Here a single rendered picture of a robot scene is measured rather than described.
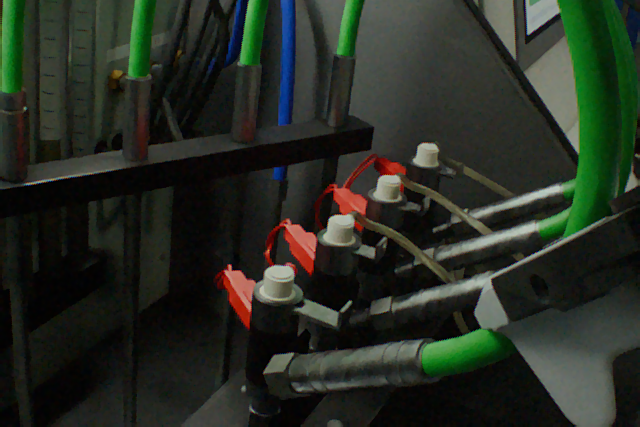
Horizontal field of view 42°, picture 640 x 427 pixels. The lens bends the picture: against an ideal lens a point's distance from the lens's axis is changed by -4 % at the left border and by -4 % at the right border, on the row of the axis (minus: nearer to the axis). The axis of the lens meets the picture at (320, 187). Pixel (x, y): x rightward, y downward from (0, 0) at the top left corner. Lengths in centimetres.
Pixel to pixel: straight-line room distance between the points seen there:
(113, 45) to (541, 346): 55
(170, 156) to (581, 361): 41
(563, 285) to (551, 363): 6
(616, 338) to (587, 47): 9
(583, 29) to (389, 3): 48
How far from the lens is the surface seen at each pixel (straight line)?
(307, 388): 40
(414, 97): 76
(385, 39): 75
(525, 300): 26
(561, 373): 28
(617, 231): 21
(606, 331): 26
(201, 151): 63
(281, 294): 48
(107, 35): 75
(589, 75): 28
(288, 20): 74
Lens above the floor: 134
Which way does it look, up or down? 24 degrees down
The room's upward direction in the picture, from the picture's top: 8 degrees clockwise
